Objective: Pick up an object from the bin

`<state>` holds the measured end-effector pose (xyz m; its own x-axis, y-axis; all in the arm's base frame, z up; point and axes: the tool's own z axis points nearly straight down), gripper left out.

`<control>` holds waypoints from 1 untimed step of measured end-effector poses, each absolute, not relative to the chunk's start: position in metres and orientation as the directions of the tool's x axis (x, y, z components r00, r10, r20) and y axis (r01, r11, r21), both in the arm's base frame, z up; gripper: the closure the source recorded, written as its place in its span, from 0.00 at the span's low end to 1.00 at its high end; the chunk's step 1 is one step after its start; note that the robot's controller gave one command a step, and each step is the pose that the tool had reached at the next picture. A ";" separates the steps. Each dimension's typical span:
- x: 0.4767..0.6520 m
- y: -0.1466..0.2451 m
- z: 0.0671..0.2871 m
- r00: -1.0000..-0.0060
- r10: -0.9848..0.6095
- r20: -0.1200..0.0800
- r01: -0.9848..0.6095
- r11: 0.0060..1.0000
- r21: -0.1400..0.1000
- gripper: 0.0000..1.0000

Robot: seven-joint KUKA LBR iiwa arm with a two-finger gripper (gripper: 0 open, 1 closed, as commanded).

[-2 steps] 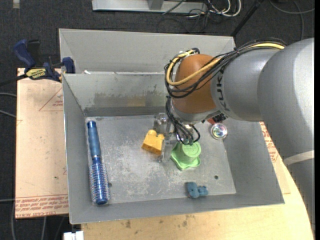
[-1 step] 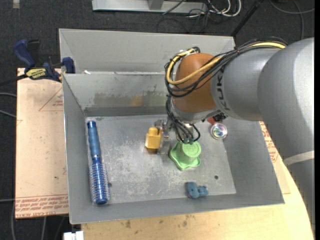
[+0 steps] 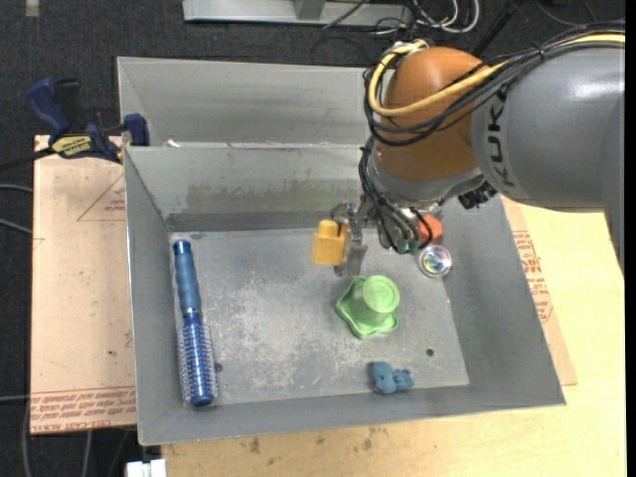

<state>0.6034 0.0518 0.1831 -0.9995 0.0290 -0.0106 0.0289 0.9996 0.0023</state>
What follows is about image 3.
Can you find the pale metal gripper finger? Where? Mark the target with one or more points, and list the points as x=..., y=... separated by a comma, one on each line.
x=354, y=259
x=339, y=212

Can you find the yellow toy block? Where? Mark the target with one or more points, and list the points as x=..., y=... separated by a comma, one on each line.
x=327, y=244

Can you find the red-orange round thing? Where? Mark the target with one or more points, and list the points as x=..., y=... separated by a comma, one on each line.
x=431, y=229

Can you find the green star-shaped cup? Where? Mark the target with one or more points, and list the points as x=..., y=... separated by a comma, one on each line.
x=373, y=303

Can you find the clear iridescent ball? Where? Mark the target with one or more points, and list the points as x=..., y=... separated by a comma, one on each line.
x=436, y=262

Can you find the grey metal bin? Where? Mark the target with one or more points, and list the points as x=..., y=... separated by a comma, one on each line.
x=278, y=316

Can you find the blue toy animal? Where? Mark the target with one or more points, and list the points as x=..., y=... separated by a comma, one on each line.
x=385, y=378

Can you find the blue hairbrush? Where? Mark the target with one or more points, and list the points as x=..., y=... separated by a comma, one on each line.
x=194, y=326

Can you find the brown cardboard board, red print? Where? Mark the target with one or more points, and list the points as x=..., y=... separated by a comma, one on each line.
x=79, y=291

